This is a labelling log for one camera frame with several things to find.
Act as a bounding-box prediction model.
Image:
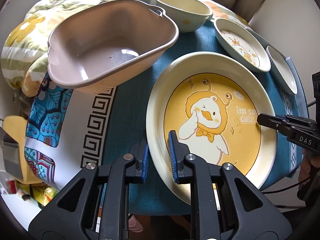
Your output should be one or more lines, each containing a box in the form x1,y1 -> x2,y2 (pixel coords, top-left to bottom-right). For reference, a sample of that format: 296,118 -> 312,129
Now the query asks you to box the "teal patterned tablecloth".
24,22 -> 309,216

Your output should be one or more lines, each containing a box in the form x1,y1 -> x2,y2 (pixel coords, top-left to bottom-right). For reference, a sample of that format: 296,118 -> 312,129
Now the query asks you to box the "cream duck shallow dish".
214,18 -> 271,73

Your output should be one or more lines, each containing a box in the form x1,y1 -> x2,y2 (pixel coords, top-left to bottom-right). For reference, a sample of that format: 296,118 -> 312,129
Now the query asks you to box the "yellow snack packet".
15,180 -> 59,208

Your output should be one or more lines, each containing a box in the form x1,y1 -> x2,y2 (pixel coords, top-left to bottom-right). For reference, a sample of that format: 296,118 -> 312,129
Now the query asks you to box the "yellow foam cushion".
1,115 -> 42,184

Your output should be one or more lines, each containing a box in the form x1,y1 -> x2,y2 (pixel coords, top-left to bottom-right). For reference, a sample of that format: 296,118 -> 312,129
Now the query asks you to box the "floral striped duvet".
1,0 -> 247,97

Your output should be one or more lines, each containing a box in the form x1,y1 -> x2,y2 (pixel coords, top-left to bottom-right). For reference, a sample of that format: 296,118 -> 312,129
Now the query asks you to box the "plain white plate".
266,46 -> 298,95

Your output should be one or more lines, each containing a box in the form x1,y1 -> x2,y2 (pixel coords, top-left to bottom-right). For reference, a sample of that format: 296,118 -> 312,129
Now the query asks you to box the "person's right hand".
298,149 -> 319,188

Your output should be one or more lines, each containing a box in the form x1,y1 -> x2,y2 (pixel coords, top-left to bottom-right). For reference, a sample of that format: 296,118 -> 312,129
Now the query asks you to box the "yellow duck plate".
146,51 -> 277,203

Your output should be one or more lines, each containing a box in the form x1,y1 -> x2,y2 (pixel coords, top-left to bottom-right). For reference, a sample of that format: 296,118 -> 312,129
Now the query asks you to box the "cream bowl with dots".
155,0 -> 213,33

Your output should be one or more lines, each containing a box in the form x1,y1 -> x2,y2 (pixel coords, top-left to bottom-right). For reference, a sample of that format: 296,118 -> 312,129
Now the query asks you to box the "pink heart-shaped bowl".
48,0 -> 179,94

